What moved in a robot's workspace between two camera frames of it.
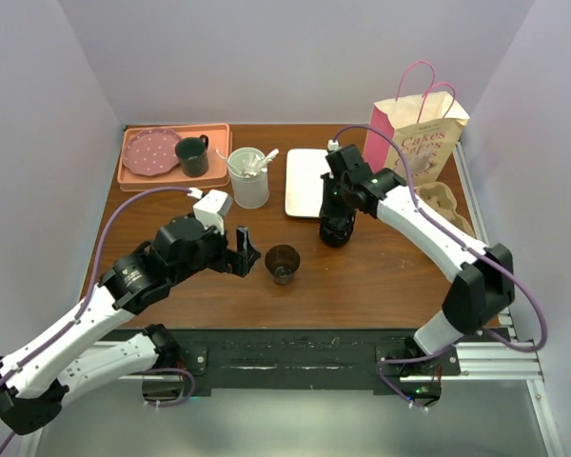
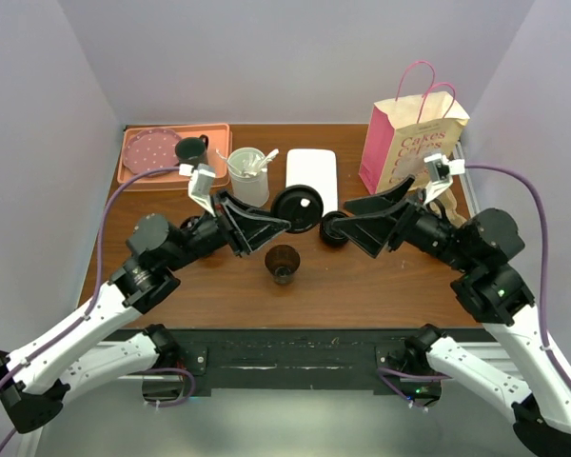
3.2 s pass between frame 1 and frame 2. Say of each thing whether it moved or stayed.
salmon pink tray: stayed
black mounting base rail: stayed
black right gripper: moved
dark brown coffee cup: stayed
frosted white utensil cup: stayed
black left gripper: moved
